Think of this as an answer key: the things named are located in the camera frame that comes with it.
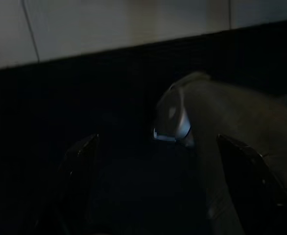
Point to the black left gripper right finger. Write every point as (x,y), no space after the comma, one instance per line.
(251,186)

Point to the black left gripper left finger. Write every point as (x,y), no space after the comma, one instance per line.
(77,176)

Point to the black floor mat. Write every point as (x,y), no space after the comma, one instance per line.
(84,98)

